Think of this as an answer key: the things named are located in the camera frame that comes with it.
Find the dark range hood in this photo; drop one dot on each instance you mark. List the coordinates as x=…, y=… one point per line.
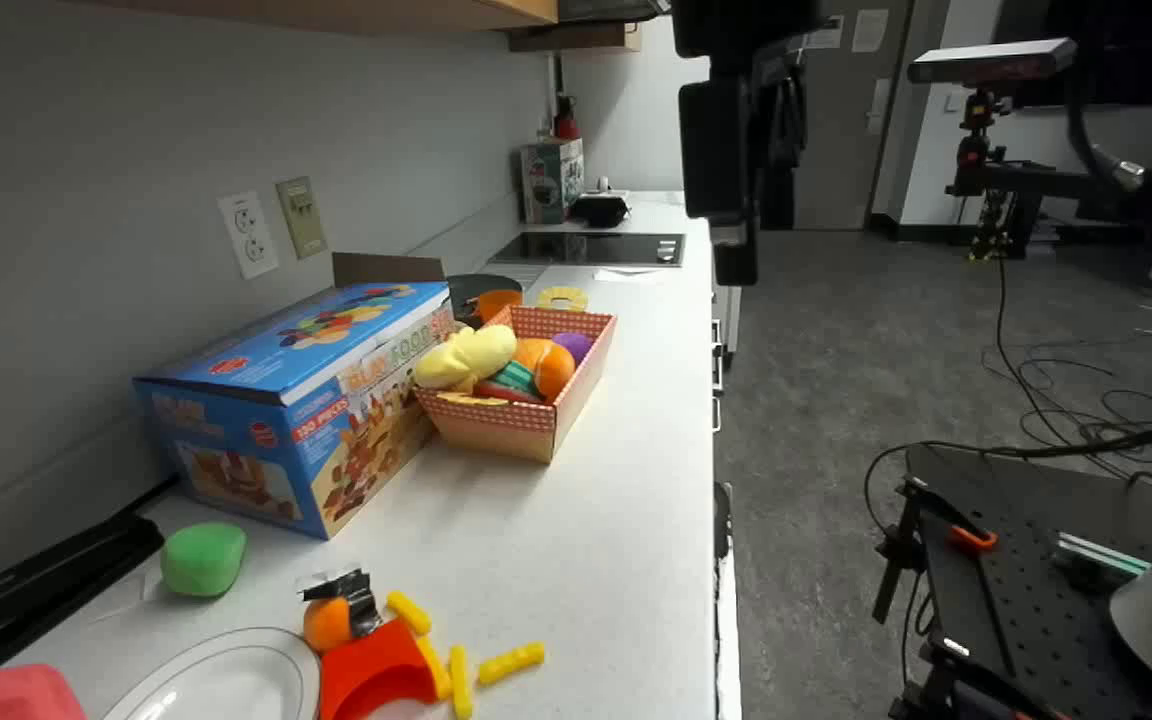
x=602, y=9

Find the yellow toy fry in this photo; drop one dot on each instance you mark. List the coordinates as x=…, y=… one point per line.
x=508, y=660
x=409, y=615
x=433, y=660
x=463, y=680

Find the green toy sponge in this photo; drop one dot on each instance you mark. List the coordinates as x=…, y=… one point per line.
x=202, y=560

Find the white plastic plate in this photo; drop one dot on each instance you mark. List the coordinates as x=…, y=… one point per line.
x=223, y=678

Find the silver green box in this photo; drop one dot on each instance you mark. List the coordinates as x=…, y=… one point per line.
x=549, y=181

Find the small black pot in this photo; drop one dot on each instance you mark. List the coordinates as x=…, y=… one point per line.
x=599, y=208

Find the black binder clip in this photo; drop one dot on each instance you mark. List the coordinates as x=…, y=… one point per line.
x=348, y=593

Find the purple toy food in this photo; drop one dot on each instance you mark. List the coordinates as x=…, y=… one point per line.
x=574, y=345

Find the beige wall switch plate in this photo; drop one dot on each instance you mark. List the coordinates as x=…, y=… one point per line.
x=302, y=218

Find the black induction cooktop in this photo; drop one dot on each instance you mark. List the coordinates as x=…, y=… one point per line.
x=588, y=250

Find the orange plastic cup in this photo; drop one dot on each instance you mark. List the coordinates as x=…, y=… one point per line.
x=498, y=307

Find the white paper notice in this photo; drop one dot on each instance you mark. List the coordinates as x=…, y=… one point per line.
x=871, y=28

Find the green toy vegetable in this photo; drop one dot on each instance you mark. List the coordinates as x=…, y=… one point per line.
x=517, y=381

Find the blue toy food box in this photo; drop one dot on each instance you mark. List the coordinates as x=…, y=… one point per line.
x=298, y=401

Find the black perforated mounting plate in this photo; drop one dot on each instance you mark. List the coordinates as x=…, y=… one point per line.
x=1030, y=627

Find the dark grey round plate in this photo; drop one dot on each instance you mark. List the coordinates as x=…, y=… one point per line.
x=466, y=281

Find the red bottle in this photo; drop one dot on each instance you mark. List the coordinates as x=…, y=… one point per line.
x=566, y=123

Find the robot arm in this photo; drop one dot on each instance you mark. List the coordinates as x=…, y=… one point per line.
x=738, y=27

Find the grey door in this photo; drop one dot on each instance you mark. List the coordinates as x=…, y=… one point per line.
x=838, y=132

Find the black camera stand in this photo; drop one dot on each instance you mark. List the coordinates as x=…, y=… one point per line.
x=991, y=174

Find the orange toy fruit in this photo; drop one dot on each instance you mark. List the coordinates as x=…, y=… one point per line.
x=525, y=353
x=555, y=377

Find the black stereo camera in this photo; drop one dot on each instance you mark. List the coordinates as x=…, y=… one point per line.
x=991, y=62

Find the small orange toy ball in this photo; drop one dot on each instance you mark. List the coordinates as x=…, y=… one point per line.
x=326, y=627

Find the pink cloth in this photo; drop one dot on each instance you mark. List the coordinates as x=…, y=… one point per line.
x=9, y=697

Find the dark glass window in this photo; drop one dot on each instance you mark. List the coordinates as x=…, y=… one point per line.
x=1136, y=40

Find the red checkered cardboard basket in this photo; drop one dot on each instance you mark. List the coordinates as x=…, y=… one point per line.
x=508, y=429

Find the brown cardboard panel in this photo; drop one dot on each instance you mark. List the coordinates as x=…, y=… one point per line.
x=381, y=267

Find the wooden upper cabinet body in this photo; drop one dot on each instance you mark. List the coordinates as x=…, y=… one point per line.
x=376, y=9

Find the white wall outlet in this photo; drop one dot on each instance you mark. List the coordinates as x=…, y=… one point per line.
x=249, y=233

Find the orange toy fries container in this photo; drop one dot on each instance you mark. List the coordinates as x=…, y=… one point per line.
x=376, y=674

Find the black flat tool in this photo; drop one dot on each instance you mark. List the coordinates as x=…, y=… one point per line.
x=41, y=585

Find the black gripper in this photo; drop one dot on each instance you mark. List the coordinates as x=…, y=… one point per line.
x=716, y=145

